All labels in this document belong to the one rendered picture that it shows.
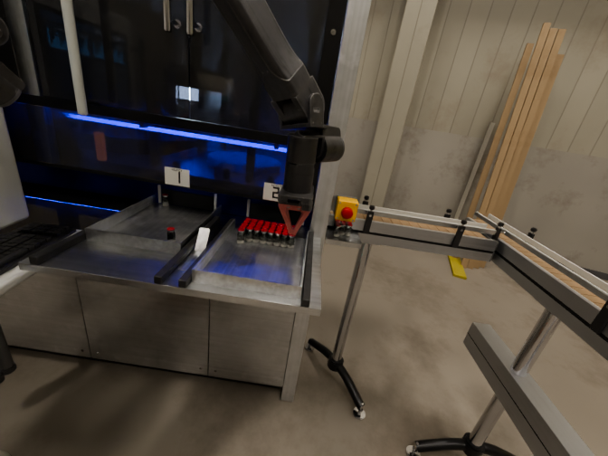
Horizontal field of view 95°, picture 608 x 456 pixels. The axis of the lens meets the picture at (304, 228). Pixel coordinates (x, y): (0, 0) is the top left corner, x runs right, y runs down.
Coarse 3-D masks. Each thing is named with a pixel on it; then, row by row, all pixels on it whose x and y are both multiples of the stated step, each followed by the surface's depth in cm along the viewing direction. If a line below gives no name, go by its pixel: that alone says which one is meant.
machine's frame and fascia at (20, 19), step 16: (16, 0) 78; (16, 16) 80; (16, 32) 81; (16, 48) 83; (32, 48) 83; (16, 64) 85; (32, 64) 84; (32, 80) 86; (32, 96) 88; (96, 112) 89; (112, 112) 88; (128, 112) 88; (144, 112) 88; (192, 128) 89; (208, 128) 89; (224, 128) 88; (240, 128) 88; (16, 160) 96; (32, 160) 96; (128, 176) 96; (224, 192) 96
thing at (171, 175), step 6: (168, 168) 94; (174, 168) 94; (168, 174) 95; (174, 174) 95; (180, 174) 95; (186, 174) 94; (168, 180) 96; (174, 180) 96; (180, 180) 95; (186, 180) 95; (186, 186) 96
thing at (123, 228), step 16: (128, 208) 92; (144, 208) 101; (160, 208) 103; (176, 208) 106; (192, 208) 108; (96, 224) 79; (112, 224) 85; (128, 224) 88; (144, 224) 89; (160, 224) 91; (176, 224) 93; (192, 224) 94; (96, 240) 76; (112, 240) 76; (128, 240) 76; (144, 240) 76; (160, 240) 75; (176, 240) 83
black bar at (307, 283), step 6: (312, 234) 97; (312, 240) 93; (312, 246) 89; (312, 252) 85; (306, 258) 81; (306, 264) 78; (306, 270) 75; (306, 276) 72; (306, 282) 70; (306, 288) 67; (306, 294) 65; (306, 300) 63; (306, 306) 64
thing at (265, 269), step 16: (224, 240) 87; (304, 240) 96; (208, 256) 74; (224, 256) 79; (240, 256) 80; (256, 256) 81; (272, 256) 83; (288, 256) 84; (304, 256) 79; (192, 272) 65; (208, 272) 65; (224, 272) 71; (240, 272) 72; (256, 272) 74; (272, 272) 75; (288, 272) 76; (240, 288) 66; (256, 288) 66; (272, 288) 66; (288, 288) 65
